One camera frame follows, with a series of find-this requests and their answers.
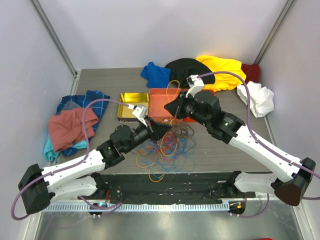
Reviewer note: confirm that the dark red cloth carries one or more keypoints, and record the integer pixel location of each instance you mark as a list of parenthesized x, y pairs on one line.
[(252, 72)]

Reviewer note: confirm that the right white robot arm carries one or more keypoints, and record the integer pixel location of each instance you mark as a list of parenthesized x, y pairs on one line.
[(289, 176)]

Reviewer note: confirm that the white cloth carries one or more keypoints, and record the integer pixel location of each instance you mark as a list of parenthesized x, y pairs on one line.
[(261, 99)]

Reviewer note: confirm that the white slotted cable duct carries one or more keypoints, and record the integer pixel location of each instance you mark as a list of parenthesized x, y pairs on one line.
[(77, 206)]

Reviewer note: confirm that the gold metal tin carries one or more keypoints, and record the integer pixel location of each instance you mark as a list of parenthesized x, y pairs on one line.
[(124, 113)]

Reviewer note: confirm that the blue plaid cloth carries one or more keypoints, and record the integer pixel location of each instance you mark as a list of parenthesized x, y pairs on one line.
[(82, 101)]

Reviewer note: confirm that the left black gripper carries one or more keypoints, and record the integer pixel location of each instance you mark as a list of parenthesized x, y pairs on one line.
[(155, 130)]

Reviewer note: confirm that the salmon red cloth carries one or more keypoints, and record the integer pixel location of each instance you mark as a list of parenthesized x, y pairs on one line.
[(70, 127)]

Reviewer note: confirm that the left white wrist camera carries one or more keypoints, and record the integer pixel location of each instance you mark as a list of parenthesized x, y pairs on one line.
[(140, 111)]

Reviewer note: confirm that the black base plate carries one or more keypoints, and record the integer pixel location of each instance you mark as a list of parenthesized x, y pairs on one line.
[(175, 188)]

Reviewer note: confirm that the salmon pink plastic box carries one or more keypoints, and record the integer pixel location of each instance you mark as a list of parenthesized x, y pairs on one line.
[(158, 97)]

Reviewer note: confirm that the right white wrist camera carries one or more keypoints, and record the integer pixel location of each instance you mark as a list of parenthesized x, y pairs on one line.
[(196, 84)]

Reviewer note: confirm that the orange plastic box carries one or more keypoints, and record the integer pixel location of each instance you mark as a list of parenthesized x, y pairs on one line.
[(211, 91)]

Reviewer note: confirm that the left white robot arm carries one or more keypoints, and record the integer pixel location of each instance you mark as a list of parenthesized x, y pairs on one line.
[(39, 186)]

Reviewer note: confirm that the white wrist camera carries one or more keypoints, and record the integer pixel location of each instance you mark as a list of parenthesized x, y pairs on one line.
[(140, 111), (196, 84)]

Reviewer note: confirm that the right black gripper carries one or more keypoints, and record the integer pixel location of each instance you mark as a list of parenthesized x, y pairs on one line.
[(178, 105)]

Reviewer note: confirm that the teal cloth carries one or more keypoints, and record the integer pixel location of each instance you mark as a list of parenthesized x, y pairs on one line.
[(50, 155)]

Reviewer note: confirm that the black cloth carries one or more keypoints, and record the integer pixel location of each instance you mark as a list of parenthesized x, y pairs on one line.
[(182, 68)]

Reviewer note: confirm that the yellow cloth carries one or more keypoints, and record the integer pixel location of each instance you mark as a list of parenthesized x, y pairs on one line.
[(223, 81)]

